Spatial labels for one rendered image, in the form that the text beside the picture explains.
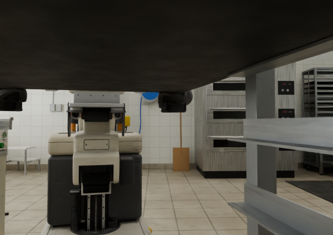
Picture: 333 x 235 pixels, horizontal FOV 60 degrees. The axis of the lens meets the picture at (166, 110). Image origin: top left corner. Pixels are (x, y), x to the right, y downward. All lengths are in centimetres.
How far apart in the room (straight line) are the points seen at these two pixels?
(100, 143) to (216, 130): 325
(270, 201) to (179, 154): 490
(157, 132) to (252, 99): 509
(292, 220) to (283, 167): 460
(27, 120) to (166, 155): 268
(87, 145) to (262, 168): 116
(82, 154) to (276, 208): 118
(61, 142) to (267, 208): 147
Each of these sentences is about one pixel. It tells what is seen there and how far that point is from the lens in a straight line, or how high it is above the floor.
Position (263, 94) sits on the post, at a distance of 41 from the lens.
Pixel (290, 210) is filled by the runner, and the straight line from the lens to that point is 36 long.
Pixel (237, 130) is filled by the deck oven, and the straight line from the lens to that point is 465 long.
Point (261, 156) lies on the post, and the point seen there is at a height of 84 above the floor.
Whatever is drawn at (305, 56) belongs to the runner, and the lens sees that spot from 32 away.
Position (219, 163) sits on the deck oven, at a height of 24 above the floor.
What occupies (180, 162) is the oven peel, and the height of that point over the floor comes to 15.
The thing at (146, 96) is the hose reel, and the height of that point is 135.
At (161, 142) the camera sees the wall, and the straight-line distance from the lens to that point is 549.
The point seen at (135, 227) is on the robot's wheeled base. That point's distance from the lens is 178.
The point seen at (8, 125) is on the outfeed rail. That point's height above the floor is 86.
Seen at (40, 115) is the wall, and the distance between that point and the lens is 588.
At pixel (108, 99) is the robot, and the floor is 99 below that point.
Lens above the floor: 88
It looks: 2 degrees up
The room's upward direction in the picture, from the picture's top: straight up
